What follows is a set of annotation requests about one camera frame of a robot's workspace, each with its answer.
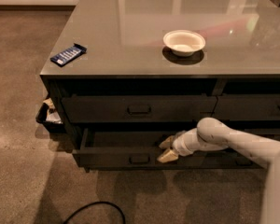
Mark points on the dark grey drawer cabinet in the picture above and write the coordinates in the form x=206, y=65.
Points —
x=126, y=56

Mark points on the black bin with trash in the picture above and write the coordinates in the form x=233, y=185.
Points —
x=49, y=118

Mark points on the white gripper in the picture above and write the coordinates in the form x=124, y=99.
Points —
x=178, y=144

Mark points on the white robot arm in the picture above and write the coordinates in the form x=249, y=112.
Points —
x=213, y=135

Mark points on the white bowl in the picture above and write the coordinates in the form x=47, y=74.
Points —
x=183, y=43

